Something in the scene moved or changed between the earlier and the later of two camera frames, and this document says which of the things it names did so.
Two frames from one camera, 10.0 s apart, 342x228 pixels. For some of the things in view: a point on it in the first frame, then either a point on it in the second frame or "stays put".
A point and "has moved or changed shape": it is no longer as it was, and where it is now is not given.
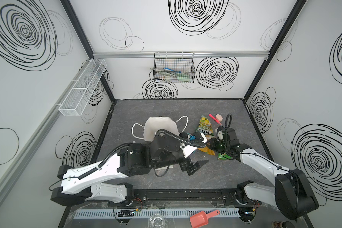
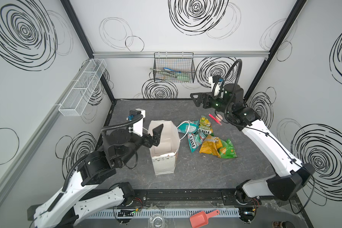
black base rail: x=185 y=197 stays put
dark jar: x=284 y=224 stays put
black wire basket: x=174 y=67 stays put
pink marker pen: x=215 y=119 stays put
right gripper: x=211 y=144 → x=199 y=100
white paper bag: x=154 y=124 has moved or changed shape
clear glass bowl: x=156 y=221 stays put
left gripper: x=186 y=165 → x=156 y=137
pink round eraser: x=219 y=117 stays put
